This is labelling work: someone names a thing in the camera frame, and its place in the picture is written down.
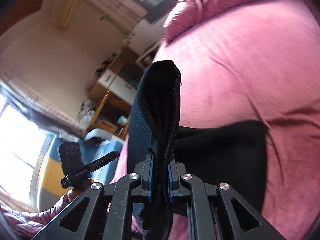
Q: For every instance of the wooden desk with white drawers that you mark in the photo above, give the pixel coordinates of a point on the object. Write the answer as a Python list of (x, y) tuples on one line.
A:
[(121, 77)]

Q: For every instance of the pink bed sheet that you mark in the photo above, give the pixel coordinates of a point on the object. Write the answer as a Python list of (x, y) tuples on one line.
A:
[(257, 61)]

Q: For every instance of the white plastic bag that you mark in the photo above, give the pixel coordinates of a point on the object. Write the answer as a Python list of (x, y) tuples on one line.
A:
[(86, 113)]

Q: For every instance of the black pants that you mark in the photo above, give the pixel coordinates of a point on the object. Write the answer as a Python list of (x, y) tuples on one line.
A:
[(233, 154)]

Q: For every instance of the blue cushioned armchair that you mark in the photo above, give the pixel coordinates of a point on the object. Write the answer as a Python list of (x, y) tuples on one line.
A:
[(95, 145)]

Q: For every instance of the white bedside nightstand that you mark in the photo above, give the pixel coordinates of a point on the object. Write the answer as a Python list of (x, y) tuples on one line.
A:
[(144, 35)]

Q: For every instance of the wall air conditioner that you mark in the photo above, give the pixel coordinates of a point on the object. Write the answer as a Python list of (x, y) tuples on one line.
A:
[(67, 13)]

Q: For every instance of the left hand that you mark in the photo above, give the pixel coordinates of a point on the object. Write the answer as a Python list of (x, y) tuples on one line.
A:
[(71, 195)]

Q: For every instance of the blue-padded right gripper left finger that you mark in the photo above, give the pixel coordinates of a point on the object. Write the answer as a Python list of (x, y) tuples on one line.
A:
[(147, 175)]

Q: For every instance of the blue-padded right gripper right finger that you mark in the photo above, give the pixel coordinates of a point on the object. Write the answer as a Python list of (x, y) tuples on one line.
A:
[(176, 189)]

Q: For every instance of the pink left side curtain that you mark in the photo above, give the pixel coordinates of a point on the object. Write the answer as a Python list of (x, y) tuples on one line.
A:
[(38, 109)]

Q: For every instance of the teal white cup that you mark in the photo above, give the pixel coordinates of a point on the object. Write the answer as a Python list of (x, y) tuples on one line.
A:
[(122, 121)]

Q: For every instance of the pink patterned window curtain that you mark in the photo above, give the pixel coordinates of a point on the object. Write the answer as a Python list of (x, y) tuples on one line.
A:
[(120, 2)]

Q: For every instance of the low wooden side table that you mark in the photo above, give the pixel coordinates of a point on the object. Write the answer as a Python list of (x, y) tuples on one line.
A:
[(107, 112)]

